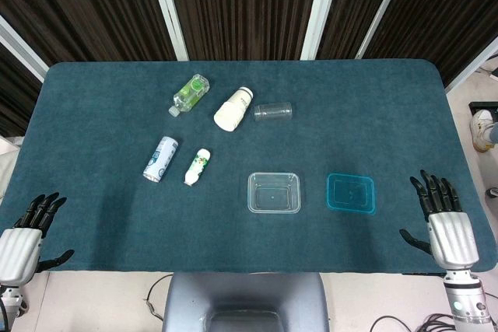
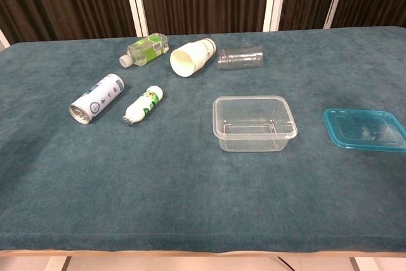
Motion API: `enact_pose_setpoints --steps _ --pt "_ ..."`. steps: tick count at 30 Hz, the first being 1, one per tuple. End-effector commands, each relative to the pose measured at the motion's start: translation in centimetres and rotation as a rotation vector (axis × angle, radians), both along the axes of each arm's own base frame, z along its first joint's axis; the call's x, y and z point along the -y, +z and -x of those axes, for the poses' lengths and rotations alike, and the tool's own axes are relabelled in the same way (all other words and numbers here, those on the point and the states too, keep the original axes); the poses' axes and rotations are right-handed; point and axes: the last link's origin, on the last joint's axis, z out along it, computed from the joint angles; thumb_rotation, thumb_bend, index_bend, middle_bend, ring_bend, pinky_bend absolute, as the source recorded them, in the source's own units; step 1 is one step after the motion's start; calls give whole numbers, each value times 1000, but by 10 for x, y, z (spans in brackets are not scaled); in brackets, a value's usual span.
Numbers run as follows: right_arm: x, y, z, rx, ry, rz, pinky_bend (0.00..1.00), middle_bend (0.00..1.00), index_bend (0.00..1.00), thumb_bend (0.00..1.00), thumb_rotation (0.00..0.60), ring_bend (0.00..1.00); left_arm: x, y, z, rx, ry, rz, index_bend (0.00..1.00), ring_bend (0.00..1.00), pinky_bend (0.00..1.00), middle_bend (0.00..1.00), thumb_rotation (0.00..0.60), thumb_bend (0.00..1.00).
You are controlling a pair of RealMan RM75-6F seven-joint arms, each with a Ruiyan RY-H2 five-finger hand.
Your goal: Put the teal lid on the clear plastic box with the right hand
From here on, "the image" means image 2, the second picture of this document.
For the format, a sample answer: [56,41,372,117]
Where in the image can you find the teal plastic container lid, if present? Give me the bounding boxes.
[323,108,406,154]

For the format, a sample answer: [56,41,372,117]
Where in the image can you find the clear plastic food container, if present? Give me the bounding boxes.
[212,95,298,153]

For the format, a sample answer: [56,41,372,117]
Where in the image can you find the white green yogurt bottle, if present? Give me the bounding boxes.
[122,85,164,127]

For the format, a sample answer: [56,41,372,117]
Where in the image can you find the white paper cup stack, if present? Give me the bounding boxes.
[169,38,217,78]

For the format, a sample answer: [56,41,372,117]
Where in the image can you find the clear plastic jar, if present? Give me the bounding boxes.
[217,45,264,70]

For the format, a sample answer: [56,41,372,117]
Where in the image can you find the teal tablecloth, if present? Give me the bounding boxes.
[0,25,406,253]

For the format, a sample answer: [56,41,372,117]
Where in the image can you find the green label water bottle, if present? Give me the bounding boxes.
[119,32,169,68]

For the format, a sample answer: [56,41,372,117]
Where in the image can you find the white blue drink can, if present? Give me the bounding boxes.
[69,73,125,125]

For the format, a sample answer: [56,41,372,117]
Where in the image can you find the black cable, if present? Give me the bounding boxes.
[277,256,296,271]

